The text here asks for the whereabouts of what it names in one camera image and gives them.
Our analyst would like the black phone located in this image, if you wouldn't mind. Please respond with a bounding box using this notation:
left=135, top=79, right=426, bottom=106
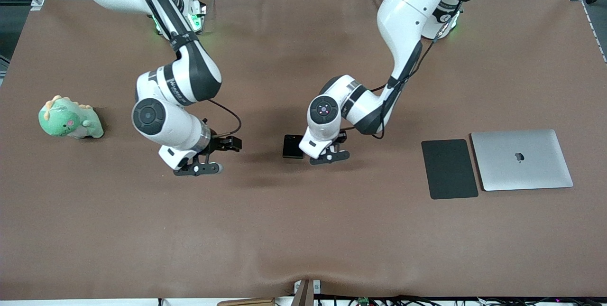
left=283, top=134, right=304, bottom=160

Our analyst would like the black mouse pad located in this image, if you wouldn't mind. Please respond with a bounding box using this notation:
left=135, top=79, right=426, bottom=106
left=421, top=139, right=479, bottom=200

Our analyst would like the brown table cover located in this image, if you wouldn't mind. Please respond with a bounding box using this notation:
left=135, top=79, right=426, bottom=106
left=0, top=0, right=607, bottom=300

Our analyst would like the green dinosaur plush toy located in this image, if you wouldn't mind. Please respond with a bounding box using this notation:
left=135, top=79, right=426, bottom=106
left=38, top=95, right=104, bottom=139

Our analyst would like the brown wooden board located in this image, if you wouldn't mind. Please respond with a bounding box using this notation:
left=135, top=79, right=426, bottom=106
left=217, top=297, right=276, bottom=306

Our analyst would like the silver closed laptop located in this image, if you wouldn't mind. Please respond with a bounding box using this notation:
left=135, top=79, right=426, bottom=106
left=470, top=129, right=574, bottom=192

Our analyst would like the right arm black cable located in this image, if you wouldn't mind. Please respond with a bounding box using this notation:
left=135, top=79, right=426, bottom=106
left=126, top=0, right=242, bottom=138

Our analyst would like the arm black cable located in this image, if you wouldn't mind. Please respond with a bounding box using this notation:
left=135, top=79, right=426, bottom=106
left=126, top=0, right=242, bottom=138
left=341, top=24, right=449, bottom=139

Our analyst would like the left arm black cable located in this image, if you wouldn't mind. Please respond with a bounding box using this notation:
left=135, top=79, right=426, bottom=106
left=341, top=24, right=449, bottom=139

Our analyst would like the metal camera stand bracket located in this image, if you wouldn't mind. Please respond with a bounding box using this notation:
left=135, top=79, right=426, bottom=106
left=293, top=279, right=322, bottom=306

